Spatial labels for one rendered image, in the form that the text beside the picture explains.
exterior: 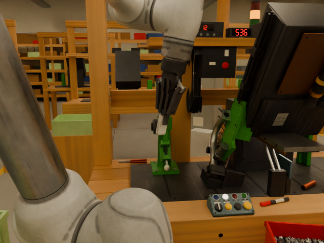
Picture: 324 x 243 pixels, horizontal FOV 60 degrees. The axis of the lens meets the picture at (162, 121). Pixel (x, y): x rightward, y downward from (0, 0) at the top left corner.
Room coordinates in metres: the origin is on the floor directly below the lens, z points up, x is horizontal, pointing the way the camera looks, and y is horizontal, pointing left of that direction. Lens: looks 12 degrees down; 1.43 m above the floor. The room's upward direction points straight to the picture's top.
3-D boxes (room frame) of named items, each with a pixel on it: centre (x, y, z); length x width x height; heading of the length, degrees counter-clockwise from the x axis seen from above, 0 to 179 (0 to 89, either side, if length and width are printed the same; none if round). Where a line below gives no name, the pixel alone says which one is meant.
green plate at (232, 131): (1.18, -0.34, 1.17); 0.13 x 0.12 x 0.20; 96
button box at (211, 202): (0.94, -0.25, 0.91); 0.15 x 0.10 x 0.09; 96
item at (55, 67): (10.26, 3.87, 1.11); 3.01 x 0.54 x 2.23; 97
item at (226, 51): (1.45, -0.27, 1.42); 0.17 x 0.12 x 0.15; 96
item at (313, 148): (1.16, -0.49, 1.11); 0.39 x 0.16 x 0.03; 6
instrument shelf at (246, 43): (1.51, -0.38, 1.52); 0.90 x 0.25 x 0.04; 96
